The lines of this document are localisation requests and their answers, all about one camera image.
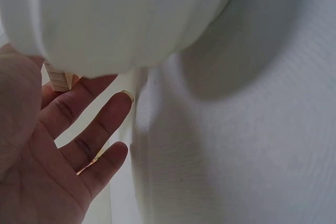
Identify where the beige ribbed block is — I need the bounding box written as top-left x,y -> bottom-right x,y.
43,61 -> 81,93

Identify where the person's left hand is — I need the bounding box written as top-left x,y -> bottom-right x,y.
0,42 -> 135,224

